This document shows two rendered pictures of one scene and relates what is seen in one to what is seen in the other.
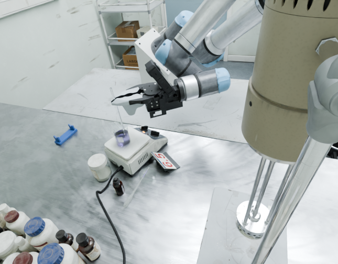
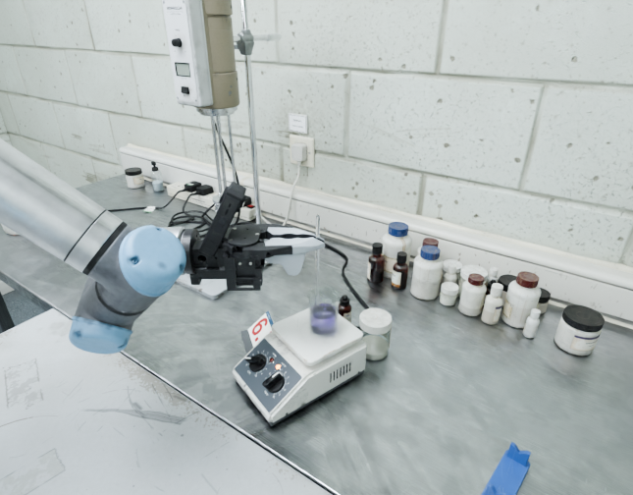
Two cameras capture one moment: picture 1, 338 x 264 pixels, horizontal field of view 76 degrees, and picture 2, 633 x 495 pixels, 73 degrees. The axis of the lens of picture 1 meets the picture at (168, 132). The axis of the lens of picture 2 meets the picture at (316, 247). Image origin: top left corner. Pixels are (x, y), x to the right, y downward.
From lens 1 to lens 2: 115 cm
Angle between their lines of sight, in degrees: 110
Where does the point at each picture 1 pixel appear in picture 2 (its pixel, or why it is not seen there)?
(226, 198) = (213, 284)
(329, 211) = not seen: hidden behind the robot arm
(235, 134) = (97, 361)
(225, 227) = not seen: hidden behind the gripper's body
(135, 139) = (300, 328)
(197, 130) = (153, 394)
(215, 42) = not seen: outside the picture
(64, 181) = (447, 357)
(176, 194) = (266, 303)
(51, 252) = (396, 226)
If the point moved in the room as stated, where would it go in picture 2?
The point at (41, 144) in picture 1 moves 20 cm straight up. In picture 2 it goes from (574, 474) to (623, 367)
